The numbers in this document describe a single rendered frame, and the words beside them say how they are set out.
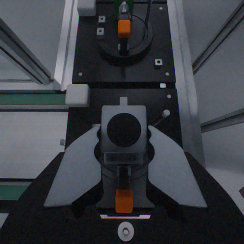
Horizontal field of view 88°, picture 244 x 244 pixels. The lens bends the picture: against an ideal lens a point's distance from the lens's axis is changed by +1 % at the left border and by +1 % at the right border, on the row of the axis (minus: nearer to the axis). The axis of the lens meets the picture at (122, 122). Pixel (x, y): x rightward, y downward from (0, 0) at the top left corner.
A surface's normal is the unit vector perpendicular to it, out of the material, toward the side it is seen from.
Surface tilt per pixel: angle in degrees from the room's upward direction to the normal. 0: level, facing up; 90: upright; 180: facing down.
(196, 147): 0
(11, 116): 0
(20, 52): 90
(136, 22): 0
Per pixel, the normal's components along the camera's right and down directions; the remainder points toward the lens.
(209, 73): 0.00, -0.23
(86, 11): 0.00, 0.97
